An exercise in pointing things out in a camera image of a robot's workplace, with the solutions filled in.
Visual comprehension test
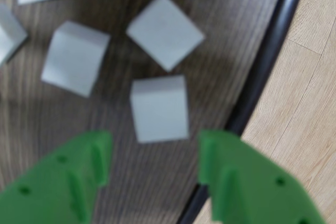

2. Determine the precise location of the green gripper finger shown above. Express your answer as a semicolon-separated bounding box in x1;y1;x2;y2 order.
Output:
198;129;329;224
0;129;114;224

